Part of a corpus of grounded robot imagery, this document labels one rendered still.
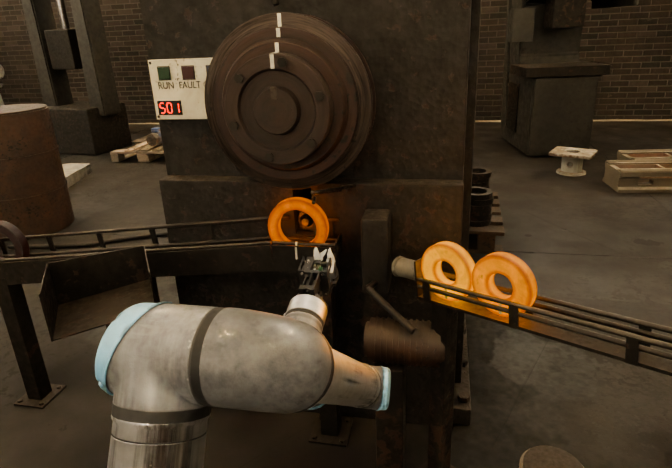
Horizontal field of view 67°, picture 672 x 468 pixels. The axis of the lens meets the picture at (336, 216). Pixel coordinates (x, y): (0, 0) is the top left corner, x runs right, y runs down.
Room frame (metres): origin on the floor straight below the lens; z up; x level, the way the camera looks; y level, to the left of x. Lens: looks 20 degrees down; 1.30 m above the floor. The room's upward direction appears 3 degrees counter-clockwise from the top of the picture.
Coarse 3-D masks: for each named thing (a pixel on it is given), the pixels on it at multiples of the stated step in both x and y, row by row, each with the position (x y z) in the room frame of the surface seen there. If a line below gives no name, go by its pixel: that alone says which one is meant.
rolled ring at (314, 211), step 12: (288, 204) 1.41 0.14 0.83; (300, 204) 1.40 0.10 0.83; (312, 204) 1.40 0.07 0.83; (276, 216) 1.42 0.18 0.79; (312, 216) 1.40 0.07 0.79; (324, 216) 1.40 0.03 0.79; (276, 228) 1.42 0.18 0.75; (324, 228) 1.39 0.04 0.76; (276, 240) 1.42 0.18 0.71; (288, 240) 1.44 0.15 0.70; (312, 240) 1.42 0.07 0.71; (324, 240) 1.39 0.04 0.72
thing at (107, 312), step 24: (48, 264) 1.31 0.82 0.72; (72, 264) 1.33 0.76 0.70; (96, 264) 1.36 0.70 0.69; (120, 264) 1.38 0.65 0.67; (144, 264) 1.41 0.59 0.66; (48, 288) 1.23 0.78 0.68; (72, 288) 1.33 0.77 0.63; (96, 288) 1.35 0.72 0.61; (120, 288) 1.37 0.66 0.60; (144, 288) 1.35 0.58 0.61; (48, 312) 1.16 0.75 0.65; (72, 312) 1.26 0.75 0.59; (96, 312) 1.24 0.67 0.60; (120, 312) 1.22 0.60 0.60
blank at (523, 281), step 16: (496, 256) 1.07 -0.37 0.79; (512, 256) 1.06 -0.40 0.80; (480, 272) 1.10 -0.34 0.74; (496, 272) 1.07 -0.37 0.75; (512, 272) 1.04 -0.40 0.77; (528, 272) 1.03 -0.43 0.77; (480, 288) 1.09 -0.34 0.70; (496, 288) 1.09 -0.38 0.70; (528, 288) 1.01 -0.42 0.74; (496, 304) 1.06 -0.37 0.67; (528, 304) 1.00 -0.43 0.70
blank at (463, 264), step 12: (432, 252) 1.20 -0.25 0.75; (444, 252) 1.17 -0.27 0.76; (456, 252) 1.15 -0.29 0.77; (432, 264) 1.20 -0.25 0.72; (456, 264) 1.15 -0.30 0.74; (468, 264) 1.13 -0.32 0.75; (432, 276) 1.20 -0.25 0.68; (444, 276) 1.20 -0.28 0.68; (456, 276) 1.14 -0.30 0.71; (468, 276) 1.12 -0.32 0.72; (444, 288) 1.17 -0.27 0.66; (468, 288) 1.12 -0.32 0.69; (456, 300) 1.14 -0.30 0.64
